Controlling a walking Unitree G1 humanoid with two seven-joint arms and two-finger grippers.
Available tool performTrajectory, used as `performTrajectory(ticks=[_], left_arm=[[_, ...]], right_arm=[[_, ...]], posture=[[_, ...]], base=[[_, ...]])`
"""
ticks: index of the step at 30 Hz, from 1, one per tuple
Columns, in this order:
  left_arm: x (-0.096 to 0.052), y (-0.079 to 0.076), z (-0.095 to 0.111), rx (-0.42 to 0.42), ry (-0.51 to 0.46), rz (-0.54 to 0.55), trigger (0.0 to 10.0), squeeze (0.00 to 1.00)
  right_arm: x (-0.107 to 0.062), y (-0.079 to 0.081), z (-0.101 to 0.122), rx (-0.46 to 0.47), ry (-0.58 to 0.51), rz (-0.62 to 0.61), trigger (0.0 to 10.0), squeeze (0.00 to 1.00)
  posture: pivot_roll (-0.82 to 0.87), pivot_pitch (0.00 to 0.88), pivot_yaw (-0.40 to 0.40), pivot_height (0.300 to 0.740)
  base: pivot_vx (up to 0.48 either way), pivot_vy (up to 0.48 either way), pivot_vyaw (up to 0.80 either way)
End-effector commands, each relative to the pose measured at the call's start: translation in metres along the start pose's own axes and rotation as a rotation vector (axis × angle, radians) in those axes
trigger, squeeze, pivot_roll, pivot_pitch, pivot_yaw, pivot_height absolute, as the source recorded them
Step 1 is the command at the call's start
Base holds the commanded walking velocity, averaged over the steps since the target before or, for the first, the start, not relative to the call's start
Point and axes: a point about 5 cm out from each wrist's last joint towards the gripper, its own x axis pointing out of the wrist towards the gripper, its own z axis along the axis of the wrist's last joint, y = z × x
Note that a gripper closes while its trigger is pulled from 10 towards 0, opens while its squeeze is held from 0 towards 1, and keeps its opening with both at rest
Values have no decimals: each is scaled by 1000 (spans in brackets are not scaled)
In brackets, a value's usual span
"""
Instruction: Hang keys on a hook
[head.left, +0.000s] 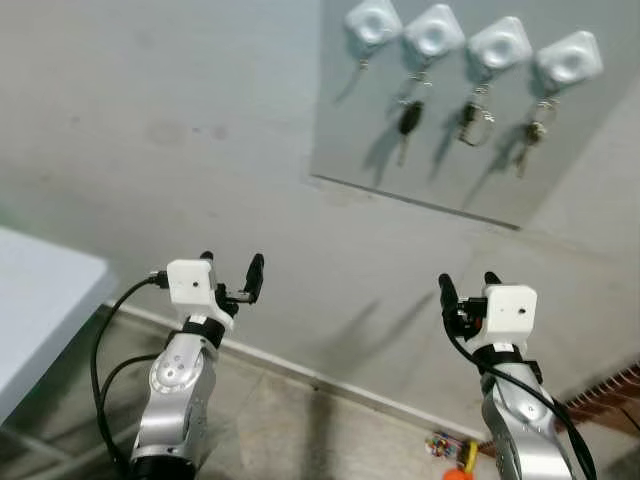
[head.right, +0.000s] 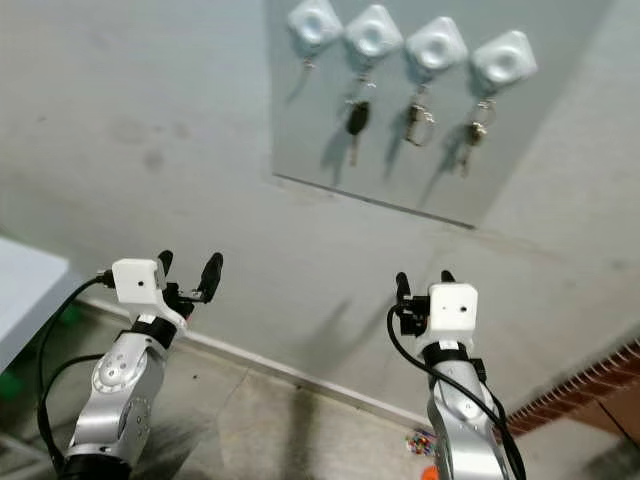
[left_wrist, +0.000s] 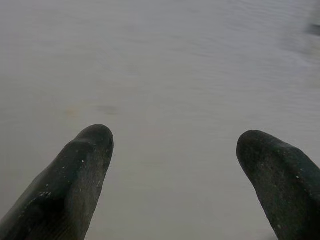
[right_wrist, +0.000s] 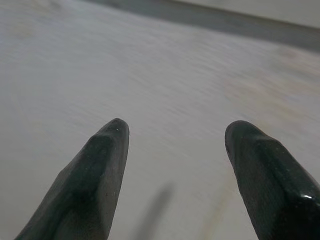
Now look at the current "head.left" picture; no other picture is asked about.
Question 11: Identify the small colourful toy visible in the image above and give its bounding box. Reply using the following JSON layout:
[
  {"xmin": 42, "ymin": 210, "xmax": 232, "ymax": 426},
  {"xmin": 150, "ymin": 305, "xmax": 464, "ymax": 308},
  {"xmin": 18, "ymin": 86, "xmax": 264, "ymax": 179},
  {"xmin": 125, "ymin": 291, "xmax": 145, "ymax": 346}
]
[{"xmin": 424, "ymin": 431, "xmax": 457, "ymax": 460}]

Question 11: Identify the small metal key bunch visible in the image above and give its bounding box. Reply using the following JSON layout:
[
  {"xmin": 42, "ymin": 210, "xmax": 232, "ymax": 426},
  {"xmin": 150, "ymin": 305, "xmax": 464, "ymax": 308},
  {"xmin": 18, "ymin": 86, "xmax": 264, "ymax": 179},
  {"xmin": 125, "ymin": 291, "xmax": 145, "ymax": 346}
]
[{"xmin": 514, "ymin": 97, "xmax": 561, "ymax": 180}]

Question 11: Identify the red brick-pattern mat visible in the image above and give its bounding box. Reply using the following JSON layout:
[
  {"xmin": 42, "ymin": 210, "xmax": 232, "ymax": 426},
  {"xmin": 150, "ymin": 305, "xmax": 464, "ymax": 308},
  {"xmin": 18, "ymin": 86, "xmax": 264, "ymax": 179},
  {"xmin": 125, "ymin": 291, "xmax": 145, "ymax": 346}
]
[{"xmin": 558, "ymin": 364, "xmax": 640, "ymax": 431}]

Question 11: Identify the white plastic table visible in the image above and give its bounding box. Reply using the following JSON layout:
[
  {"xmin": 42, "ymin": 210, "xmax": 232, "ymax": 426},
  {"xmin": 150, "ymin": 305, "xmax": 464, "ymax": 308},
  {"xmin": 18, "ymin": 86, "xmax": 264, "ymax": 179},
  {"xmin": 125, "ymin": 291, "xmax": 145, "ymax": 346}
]
[{"xmin": 0, "ymin": 227, "xmax": 110, "ymax": 425}]

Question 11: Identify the black-headed key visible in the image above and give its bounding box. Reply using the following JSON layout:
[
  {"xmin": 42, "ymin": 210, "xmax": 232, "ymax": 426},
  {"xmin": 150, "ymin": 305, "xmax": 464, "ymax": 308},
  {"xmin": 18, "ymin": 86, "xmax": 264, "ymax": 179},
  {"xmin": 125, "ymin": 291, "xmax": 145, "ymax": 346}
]
[{"xmin": 394, "ymin": 72, "xmax": 433, "ymax": 168}]

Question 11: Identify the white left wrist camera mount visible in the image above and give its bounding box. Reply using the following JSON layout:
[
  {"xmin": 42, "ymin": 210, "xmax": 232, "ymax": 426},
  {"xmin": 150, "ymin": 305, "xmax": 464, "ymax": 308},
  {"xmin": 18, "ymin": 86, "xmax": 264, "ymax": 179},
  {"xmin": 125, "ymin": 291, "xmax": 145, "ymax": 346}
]
[{"xmin": 165, "ymin": 259, "xmax": 240, "ymax": 332}]

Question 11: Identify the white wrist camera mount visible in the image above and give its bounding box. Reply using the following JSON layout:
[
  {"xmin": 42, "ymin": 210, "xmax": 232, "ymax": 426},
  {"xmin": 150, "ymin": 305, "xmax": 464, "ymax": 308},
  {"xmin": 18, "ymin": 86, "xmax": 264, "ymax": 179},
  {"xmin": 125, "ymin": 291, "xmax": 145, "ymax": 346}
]
[
  {"xmin": 165, "ymin": 259, "xmax": 240, "ymax": 332},
  {"xmin": 481, "ymin": 284, "xmax": 539, "ymax": 348}
]

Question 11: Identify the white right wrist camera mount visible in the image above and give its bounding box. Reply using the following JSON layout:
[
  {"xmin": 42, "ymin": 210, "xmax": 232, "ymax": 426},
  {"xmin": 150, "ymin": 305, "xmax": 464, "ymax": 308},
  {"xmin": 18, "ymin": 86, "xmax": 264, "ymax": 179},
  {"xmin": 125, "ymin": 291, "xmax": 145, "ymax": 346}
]
[{"xmin": 481, "ymin": 284, "xmax": 539, "ymax": 348}]

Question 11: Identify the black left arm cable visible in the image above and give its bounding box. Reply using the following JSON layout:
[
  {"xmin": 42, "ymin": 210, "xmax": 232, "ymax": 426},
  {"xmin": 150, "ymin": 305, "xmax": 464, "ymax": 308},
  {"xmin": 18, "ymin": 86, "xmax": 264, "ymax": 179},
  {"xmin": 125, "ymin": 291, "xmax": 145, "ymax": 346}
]
[{"xmin": 90, "ymin": 268, "xmax": 171, "ymax": 477}]

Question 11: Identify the grey wall board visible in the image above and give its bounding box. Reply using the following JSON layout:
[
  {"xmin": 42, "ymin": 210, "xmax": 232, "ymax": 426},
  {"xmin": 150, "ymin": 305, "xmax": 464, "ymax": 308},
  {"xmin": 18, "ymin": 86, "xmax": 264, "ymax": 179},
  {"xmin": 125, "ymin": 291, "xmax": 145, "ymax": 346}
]
[{"xmin": 309, "ymin": 0, "xmax": 640, "ymax": 230}]

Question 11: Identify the white square wall hook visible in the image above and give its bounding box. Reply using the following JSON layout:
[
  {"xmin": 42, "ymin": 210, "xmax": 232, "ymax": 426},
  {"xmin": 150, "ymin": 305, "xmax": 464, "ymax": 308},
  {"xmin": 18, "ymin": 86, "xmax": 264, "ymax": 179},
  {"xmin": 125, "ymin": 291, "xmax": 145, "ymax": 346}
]
[
  {"xmin": 402, "ymin": 3, "xmax": 467, "ymax": 73},
  {"xmin": 344, "ymin": 0, "xmax": 404, "ymax": 69},
  {"xmin": 534, "ymin": 30, "xmax": 605, "ymax": 99},
  {"xmin": 466, "ymin": 16, "xmax": 534, "ymax": 85}
]

